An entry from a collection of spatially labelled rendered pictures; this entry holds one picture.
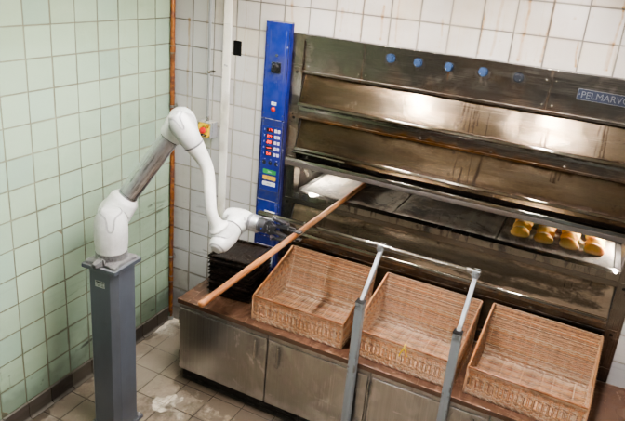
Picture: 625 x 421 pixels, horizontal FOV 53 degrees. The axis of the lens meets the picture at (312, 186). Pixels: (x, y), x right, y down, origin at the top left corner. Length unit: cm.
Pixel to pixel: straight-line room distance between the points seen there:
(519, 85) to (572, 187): 55
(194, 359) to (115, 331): 70
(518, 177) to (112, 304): 211
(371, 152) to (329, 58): 57
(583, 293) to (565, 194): 52
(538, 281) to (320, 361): 120
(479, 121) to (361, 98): 64
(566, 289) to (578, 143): 76
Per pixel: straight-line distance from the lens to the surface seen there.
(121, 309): 330
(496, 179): 328
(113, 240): 313
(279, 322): 346
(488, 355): 356
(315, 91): 350
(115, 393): 357
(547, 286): 344
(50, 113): 336
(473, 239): 340
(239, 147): 382
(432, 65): 326
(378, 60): 335
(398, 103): 333
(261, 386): 369
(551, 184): 326
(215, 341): 372
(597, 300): 345
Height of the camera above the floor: 248
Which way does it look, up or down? 20 degrees down
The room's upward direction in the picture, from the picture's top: 5 degrees clockwise
